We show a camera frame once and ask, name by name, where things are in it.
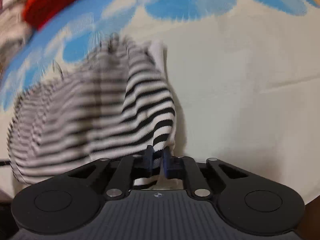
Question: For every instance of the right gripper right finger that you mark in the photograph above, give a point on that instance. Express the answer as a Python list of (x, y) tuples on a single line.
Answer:
[(194, 175)]

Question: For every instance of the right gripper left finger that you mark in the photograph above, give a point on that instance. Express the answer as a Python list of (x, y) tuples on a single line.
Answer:
[(121, 173)]

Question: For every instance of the black white striped garment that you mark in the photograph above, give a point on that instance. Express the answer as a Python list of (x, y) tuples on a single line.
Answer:
[(116, 103)]

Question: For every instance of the white folded clothes stack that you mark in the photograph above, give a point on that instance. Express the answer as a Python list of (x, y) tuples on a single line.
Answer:
[(15, 32)]

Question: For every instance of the blue cream patterned bedspread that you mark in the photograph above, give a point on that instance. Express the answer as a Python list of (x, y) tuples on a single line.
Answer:
[(244, 73)]

